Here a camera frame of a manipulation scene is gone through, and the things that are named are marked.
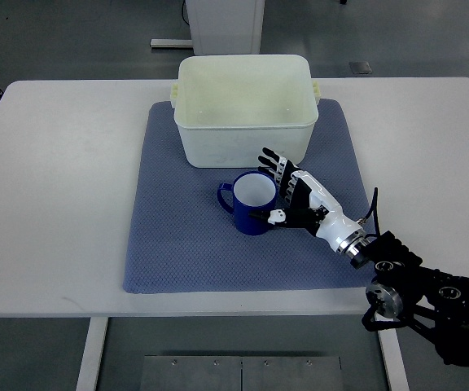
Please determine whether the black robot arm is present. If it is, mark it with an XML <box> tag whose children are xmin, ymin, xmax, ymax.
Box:
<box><xmin>345</xmin><ymin>231</ymin><xmax>469</xmax><ymax>367</ymax></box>

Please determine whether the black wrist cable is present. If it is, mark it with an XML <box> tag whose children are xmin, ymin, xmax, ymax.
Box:
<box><xmin>358</xmin><ymin>187</ymin><xmax>383</xmax><ymax>237</ymax></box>

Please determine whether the white plastic box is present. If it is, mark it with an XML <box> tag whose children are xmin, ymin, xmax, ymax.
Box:
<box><xmin>170</xmin><ymin>55</ymin><xmax>321</xmax><ymax>168</ymax></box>

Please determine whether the right white table leg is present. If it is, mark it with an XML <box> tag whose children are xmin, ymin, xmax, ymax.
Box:
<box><xmin>378</xmin><ymin>329</ymin><xmax>410</xmax><ymax>391</ymax></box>

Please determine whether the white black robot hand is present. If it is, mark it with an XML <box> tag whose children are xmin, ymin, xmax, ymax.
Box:
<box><xmin>252</xmin><ymin>147</ymin><xmax>369</xmax><ymax>258</ymax></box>

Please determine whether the metal floor plate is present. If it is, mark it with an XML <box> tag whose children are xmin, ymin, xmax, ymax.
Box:
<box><xmin>140</xmin><ymin>356</ymin><xmax>344</xmax><ymax>390</ymax></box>

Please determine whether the white table leg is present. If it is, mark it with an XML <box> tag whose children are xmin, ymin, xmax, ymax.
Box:
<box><xmin>76</xmin><ymin>317</ymin><xmax>108</xmax><ymax>391</ymax></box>
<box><xmin>378</xmin><ymin>329</ymin><xmax>410</xmax><ymax>391</ymax></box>

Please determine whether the blue mug white inside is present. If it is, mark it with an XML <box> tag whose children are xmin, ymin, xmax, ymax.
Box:
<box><xmin>217</xmin><ymin>171</ymin><xmax>278</xmax><ymax>235</ymax></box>

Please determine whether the white pedestal column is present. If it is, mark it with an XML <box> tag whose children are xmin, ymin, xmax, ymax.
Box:
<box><xmin>150</xmin><ymin>0</ymin><xmax>265</xmax><ymax>55</ymax></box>

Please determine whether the blue textured mat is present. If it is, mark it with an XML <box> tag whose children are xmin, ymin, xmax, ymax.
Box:
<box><xmin>123</xmin><ymin>102</ymin><xmax>374</xmax><ymax>293</ymax></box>

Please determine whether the grey floor socket plate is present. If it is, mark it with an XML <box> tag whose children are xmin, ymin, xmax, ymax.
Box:
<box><xmin>348</xmin><ymin>61</ymin><xmax>373</xmax><ymax>75</ymax></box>

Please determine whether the left white table leg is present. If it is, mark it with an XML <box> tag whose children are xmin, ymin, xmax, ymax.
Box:
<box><xmin>76</xmin><ymin>317</ymin><xmax>108</xmax><ymax>391</ymax></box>

